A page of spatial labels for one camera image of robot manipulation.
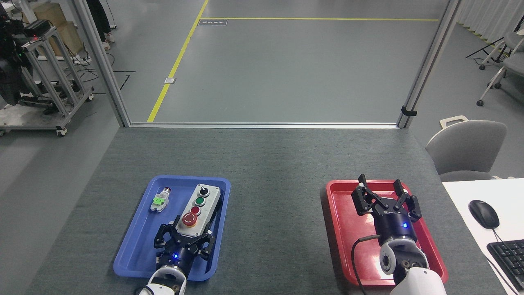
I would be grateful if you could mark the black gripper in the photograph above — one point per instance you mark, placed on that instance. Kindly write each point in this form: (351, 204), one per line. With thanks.
(177, 256)
(395, 227)

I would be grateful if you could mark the grey push-button control box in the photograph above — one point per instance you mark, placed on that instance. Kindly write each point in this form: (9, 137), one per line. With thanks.
(206, 205)

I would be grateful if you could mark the brown cardboard box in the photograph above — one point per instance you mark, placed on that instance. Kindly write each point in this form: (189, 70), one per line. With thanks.
(57, 18)

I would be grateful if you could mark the red plastic tray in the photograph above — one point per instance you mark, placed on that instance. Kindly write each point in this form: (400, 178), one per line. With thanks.
(352, 229)

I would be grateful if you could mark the blue plastic tray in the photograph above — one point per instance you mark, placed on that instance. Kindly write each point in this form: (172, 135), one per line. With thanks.
(137, 246)

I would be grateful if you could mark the white desk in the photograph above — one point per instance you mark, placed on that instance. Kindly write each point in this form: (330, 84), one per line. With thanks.
(466, 192)

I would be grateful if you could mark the black computer mouse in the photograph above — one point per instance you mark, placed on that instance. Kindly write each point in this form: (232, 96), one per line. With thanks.
(484, 214)

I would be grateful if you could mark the grey fabric chair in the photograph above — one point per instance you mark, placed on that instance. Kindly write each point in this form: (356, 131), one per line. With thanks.
(466, 147)

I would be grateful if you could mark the black keyboard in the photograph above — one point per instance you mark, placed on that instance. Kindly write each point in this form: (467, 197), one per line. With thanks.
(509, 258)

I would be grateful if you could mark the silver floor socket plate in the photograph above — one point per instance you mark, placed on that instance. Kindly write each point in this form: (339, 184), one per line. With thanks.
(170, 80)

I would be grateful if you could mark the black tripod stand legs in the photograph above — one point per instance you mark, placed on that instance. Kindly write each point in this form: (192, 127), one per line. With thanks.
(487, 48)

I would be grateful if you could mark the grey office chair on wheels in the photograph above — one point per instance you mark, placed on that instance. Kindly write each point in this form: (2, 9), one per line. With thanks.
(513, 61)

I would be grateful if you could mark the white curtain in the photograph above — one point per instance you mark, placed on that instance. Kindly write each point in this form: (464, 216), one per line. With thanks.
(491, 16)

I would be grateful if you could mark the dark floor sign plate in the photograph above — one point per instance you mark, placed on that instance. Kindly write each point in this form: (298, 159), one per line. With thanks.
(212, 22)

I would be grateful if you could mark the person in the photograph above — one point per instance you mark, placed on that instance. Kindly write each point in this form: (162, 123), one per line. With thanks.
(100, 20)

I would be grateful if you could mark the black machine on cart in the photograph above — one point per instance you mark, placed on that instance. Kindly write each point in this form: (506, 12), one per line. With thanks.
(10, 78)

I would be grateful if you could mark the small green-white push-button switch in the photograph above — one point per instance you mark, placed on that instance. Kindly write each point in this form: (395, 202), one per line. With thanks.
(159, 201)

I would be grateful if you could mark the black clip on post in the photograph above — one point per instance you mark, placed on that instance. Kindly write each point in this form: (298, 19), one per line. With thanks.
(408, 111)

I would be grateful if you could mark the silver aluminium table rail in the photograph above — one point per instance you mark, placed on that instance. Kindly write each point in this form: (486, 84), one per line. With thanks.
(262, 125)

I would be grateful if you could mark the silver aluminium post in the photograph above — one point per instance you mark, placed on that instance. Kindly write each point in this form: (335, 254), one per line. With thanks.
(100, 61)
(430, 61)

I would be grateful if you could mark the aluminium frame cart on wheels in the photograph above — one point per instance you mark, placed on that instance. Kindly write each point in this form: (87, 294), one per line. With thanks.
(53, 82)

